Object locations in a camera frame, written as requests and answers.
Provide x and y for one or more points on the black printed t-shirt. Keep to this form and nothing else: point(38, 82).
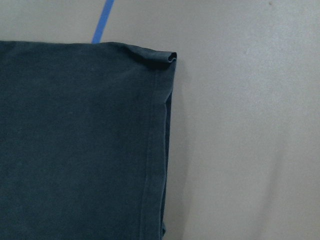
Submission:
point(84, 140)

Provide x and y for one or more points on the blue tape line lengthwise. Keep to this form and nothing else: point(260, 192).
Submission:
point(102, 22)

